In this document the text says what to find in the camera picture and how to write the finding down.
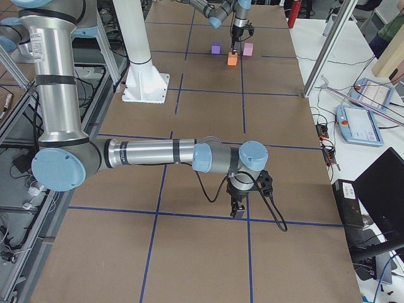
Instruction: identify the seated person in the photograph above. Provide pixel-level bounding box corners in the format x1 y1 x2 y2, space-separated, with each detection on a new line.
369 0 403 59

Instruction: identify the black computer box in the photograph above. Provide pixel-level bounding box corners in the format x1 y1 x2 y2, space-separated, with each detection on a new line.
332 179 364 229

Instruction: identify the white pedestal column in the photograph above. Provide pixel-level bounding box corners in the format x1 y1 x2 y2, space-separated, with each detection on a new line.
113 0 170 104

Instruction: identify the light pink foam block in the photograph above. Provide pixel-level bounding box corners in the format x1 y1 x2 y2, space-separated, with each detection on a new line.
242 43 254 57

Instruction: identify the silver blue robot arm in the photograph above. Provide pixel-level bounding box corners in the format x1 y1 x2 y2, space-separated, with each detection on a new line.
189 0 254 54
12 1 274 218

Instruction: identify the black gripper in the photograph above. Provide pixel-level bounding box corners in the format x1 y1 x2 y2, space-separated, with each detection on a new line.
226 177 256 218
231 26 243 54

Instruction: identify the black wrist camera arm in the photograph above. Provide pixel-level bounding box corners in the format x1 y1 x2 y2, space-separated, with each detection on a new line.
244 21 254 37
256 170 273 197

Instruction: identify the black monitor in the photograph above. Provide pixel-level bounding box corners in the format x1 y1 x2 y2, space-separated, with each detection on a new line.
353 147 403 240

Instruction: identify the near blue teach pendant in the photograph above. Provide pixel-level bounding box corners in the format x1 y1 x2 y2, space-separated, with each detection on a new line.
336 105 384 147

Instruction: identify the orange foam block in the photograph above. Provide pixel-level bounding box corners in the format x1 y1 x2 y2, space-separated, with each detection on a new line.
227 52 238 66

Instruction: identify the far blue teach pendant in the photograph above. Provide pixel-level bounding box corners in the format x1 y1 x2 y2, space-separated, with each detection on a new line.
349 78 395 113

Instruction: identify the orange black connector strip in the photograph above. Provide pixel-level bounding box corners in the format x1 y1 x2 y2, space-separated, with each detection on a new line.
316 123 336 167

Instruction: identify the dark purple foam block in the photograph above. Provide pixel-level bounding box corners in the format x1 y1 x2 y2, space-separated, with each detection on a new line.
211 41 222 54

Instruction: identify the blue teach pendant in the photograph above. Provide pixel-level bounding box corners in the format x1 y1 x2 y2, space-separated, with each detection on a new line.
336 105 384 147
349 78 395 113

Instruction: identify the aluminium frame post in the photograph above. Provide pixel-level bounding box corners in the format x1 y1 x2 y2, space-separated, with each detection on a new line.
302 0 358 98

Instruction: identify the wooden board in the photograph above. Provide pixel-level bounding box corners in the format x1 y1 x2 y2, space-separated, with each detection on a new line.
372 25 404 78

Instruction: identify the red cylinder bottle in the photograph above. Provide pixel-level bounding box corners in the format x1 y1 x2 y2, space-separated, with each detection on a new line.
288 0 302 29

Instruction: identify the pink metal grabber stick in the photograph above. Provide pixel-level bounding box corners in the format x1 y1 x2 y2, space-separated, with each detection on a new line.
321 76 403 126

